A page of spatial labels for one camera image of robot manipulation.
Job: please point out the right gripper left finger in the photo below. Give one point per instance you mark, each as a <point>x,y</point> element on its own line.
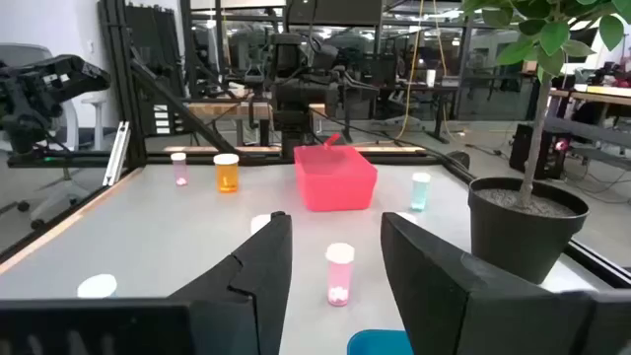
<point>256,296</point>

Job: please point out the black background robot arm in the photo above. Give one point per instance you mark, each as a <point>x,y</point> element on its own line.
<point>49,79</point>

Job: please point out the pink plastic bin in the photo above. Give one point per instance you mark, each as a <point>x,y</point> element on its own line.
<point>335,182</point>

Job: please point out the black table clamp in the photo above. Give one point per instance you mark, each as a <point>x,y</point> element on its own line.
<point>458,160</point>

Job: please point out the silver aluminium profile bar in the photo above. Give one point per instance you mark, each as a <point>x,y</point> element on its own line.
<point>117,153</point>

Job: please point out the green plant in black pot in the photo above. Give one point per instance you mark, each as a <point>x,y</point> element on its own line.
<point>527,232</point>

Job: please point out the wide clear jar white lid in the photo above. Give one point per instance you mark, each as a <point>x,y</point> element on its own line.
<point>97,286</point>

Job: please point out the pink pill bottle white cap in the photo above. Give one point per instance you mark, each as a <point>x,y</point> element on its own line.
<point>179,168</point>
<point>339,280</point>

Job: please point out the black desktop computer case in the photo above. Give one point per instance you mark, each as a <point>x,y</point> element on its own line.
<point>535,153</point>

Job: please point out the blue plastic bin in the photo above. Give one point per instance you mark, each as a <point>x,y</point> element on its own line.
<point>377,345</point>

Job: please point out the orange pill bottle white cap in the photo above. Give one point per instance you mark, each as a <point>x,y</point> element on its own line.
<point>227,172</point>

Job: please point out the black background desk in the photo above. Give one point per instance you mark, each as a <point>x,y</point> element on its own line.
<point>419,89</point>

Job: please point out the wooden top workbench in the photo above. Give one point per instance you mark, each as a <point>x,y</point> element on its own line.
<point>222,109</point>

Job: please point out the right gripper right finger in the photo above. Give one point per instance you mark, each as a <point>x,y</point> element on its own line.
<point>443,305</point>

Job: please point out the light teal pill bottle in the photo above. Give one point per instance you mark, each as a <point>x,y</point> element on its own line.
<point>420,191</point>

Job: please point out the wooden top desk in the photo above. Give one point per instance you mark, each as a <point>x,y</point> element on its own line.
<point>591,96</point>

